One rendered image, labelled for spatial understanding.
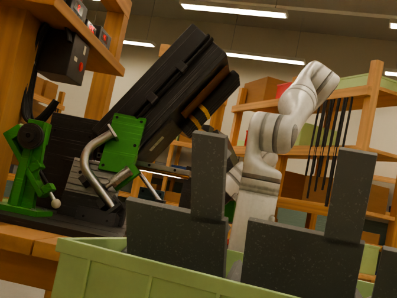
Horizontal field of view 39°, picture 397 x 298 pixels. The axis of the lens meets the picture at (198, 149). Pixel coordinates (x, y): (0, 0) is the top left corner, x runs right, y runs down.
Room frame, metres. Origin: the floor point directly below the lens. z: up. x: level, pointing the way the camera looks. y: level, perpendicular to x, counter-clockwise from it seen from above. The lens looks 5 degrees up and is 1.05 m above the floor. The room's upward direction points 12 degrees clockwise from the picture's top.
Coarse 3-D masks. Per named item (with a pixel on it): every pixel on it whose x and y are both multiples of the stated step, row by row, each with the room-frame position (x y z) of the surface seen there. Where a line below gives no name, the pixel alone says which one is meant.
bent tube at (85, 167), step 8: (104, 136) 1.87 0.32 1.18; (112, 136) 1.88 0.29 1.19; (88, 144) 1.87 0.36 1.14; (96, 144) 1.87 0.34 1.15; (88, 152) 1.86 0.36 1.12; (80, 160) 1.85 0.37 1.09; (88, 160) 1.86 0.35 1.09; (80, 168) 1.85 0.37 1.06; (88, 168) 1.84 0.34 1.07; (88, 176) 1.83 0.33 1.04; (96, 184) 1.82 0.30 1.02; (96, 192) 1.83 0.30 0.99; (104, 192) 1.82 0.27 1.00; (104, 200) 1.81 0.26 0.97; (112, 200) 1.81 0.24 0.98
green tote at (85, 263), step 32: (64, 256) 0.72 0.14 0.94; (96, 256) 0.70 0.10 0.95; (128, 256) 0.69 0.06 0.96; (64, 288) 0.72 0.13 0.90; (96, 288) 0.71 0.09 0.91; (128, 288) 0.69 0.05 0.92; (160, 288) 0.68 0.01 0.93; (192, 288) 0.66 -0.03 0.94; (224, 288) 0.65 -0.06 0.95; (256, 288) 0.64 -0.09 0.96
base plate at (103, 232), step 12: (0, 216) 1.48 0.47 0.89; (12, 216) 1.48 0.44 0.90; (24, 216) 1.53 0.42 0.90; (60, 216) 1.77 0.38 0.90; (36, 228) 1.47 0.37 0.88; (48, 228) 1.46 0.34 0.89; (60, 228) 1.46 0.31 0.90; (72, 228) 1.48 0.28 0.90; (84, 228) 1.55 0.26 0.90; (96, 228) 1.61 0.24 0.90; (108, 228) 1.69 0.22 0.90; (120, 228) 1.78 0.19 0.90
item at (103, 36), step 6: (66, 0) 1.79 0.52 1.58; (72, 0) 1.79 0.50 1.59; (78, 0) 1.83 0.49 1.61; (72, 6) 1.80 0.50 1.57; (78, 6) 1.84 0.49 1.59; (84, 6) 1.90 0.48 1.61; (78, 12) 1.86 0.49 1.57; (84, 12) 1.92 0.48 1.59; (84, 18) 1.93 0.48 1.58; (96, 30) 2.12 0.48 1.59; (102, 30) 2.14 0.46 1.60; (96, 36) 2.12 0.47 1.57; (102, 36) 2.16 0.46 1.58; (108, 36) 2.23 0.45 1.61; (102, 42) 2.17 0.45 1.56; (108, 42) 2.25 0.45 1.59; (108, 48) 2.27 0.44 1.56
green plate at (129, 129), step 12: (120, 120) 1.92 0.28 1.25; (132, 120) 1.92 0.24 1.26; (144, 120) 1.92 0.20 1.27; (120, 132) 1.91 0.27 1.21; (132, 132) 1.91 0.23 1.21; (108, 144) 1.90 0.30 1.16; (120, 144) 1.90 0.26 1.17; (132, 144) 1.89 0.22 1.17; (108, 156) 1.89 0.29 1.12; (120, 156) 1.88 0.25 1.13; (132, 156) 1.88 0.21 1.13; (108, 168) 1.87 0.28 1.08; (120, 168) 1.87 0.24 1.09
